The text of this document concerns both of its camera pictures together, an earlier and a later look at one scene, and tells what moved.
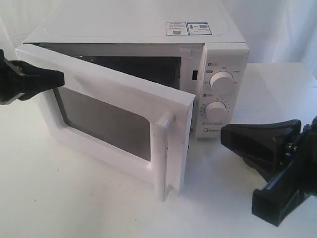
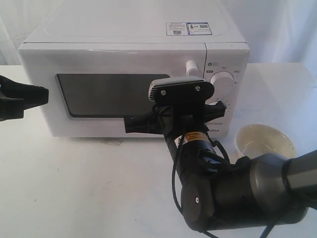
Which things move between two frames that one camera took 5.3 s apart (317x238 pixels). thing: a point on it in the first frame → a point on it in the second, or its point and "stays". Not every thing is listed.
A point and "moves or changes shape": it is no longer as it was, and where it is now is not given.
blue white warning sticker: x=176 y=29 stays
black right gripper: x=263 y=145 → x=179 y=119
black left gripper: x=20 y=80 → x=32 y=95
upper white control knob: x=222 y=83 stays
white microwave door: x=144 y=130 moves or changes shape
